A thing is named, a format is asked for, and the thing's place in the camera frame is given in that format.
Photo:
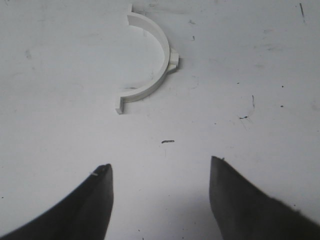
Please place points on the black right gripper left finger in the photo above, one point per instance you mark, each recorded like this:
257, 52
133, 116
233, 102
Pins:
84, 214

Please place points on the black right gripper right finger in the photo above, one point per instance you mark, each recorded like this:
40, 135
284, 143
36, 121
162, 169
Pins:
244, 212

